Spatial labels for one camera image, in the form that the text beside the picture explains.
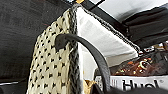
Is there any yellow snack pack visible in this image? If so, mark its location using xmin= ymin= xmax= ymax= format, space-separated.
xmin=83 ymin=79 xmax=96 ymax=94

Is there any dark brown snack bag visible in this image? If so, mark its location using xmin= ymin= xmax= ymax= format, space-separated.
xmin=94 ymin=49 xmax=168 ymax=94

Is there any black wire shelf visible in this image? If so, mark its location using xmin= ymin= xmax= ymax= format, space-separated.
xmin=71 ymin=0 xmax=168 ymax=51

